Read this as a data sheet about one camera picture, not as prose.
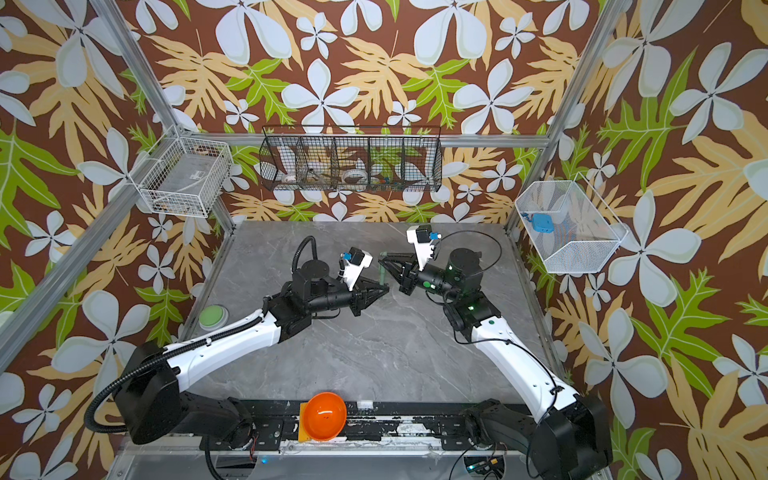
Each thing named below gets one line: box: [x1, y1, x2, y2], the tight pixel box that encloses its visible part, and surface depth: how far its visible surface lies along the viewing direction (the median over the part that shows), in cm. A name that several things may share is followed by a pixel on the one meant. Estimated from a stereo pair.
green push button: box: [198, 304, 230, 331], surface depth 95 cm
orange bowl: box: [303, 392, 347, 441], surface depth 76 cm
